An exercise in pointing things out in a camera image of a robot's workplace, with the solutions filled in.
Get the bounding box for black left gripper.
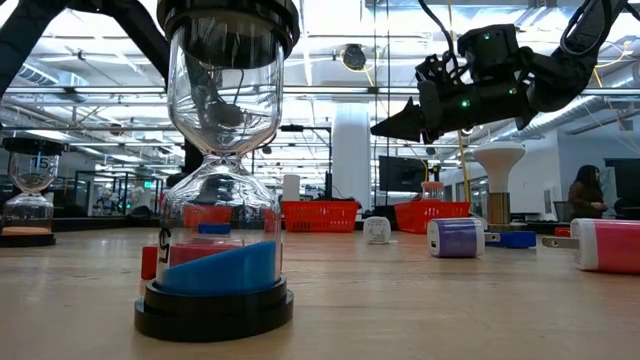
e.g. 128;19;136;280
182;138;204;175

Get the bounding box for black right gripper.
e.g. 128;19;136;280
370;79;489;144

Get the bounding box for pink capped hourglass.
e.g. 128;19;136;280
420;180;445;203

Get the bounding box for purple and white wall charger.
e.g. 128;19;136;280
426;217;501;259

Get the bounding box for blue sand hourglass black caps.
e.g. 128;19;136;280
133;0;301;344

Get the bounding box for orange sand hourglass black caps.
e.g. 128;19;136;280
0;137;69;249

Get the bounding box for black monitor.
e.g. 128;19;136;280
378;155;429;193

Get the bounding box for long ceiling light bar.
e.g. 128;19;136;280
0;85;640;98

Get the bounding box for white mushroom lamp wooden base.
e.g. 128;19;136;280
472;141;529;235

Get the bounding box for red plastic basket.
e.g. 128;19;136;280
281;200;360;234
393;200;472;235

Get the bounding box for white cylinder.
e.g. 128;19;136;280
282;173;302;203

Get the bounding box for person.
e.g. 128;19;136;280
567;164;610;221

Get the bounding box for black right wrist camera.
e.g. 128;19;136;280
414;53;454;85

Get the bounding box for black ceiling cable reel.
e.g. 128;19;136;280
342;43;368;72

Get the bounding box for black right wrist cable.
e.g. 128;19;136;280
417;0;461;69

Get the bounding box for black rack frame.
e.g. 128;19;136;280
251;124;333;201

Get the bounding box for dark wall screen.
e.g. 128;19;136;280
603;158;640;200

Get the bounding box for pink and white wall charger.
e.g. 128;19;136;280
541;217;640;276

